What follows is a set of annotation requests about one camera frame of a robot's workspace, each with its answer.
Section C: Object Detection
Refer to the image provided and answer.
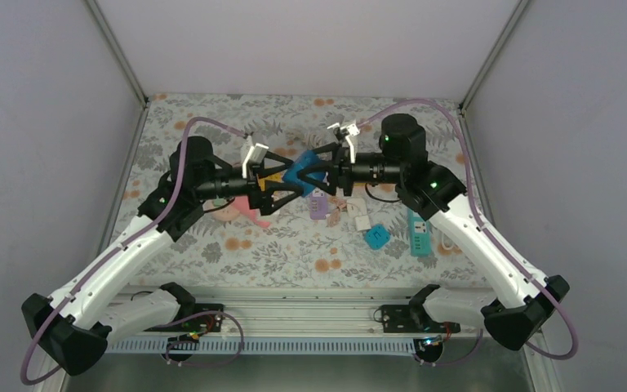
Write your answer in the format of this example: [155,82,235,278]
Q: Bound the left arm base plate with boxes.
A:
[146,303,225,333]

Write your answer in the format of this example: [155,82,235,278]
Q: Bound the aluminium rail frame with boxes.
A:
[56,287,542,339]

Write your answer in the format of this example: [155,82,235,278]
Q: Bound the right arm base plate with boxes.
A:
[372,305,461,334]

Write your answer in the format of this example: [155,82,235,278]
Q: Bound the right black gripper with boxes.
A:
[299,141,404,194]

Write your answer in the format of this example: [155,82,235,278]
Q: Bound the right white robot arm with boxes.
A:
[297,114,570,350]

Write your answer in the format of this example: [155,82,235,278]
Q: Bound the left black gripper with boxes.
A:
[194,151,303,216]

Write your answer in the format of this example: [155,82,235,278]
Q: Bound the dark blue cube socket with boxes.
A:
[282,149,330,197]

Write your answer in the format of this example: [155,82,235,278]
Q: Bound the purple power strip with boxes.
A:
[309,189,329,221]

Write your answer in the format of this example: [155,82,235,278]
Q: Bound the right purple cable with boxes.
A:
[359,98,580,368]

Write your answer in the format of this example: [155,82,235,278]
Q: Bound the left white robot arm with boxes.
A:
[21,136,302,376]

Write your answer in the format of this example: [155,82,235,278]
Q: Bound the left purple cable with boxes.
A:
[20,116,252,386]

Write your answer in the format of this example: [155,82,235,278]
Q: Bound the cyan cube socket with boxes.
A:
[364,224,391,250]

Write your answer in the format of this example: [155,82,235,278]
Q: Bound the purple cable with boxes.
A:
[20,116,252,386]
[359,98,580,368]

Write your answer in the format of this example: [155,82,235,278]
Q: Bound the white square plug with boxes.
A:
[353,215,371,231]

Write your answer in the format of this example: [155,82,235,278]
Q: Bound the pink triangular power strip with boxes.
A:
[232,196,271,229]

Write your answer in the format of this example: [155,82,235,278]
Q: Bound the white coiled cable centre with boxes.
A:
[297,128,322,148]

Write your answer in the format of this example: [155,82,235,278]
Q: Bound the teal power strip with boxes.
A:
[407,209,433,257]

